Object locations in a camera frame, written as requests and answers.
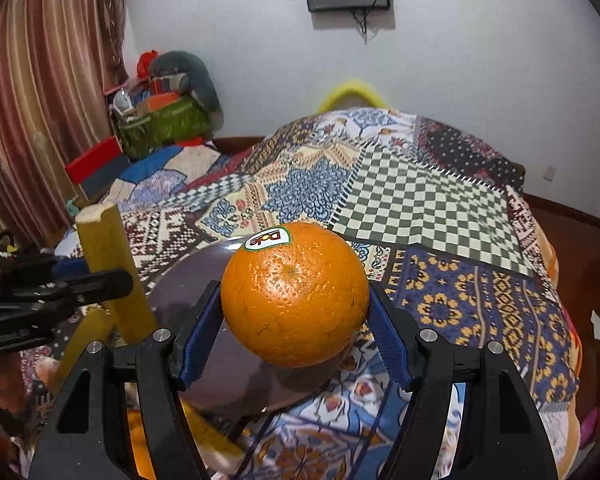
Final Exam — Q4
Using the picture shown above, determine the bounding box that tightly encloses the short yellow sugarcane piece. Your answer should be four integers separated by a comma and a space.
76, 202, 157, 344

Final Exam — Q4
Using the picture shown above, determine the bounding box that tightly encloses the large orange with sticker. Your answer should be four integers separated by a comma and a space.
221, 222, 370, 368

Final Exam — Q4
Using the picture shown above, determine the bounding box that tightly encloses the dark oval plate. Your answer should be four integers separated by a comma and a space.
148, 237, 348, 420

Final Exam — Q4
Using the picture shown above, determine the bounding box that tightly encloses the red flat box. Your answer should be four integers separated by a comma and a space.
65, 136, 123, 185

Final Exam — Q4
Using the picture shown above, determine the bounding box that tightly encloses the green storage box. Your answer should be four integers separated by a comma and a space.
118, 98, 211, 159

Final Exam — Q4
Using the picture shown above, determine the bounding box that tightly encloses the patchwork patterned quilt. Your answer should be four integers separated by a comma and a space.
19, 106, 581, 480

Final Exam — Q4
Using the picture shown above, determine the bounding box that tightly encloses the striped red curtain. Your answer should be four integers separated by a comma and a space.
0, 0, 126, 244

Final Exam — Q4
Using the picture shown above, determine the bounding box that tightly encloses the red plush toy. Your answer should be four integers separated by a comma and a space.
136, 50, 158, 79

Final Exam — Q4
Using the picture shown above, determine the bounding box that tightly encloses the grey rolled cushion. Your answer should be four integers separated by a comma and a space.
149, 51, 224, 131

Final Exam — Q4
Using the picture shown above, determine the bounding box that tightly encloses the yellow fuzzy headboard item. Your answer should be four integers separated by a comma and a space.
317, 79, 389, 114

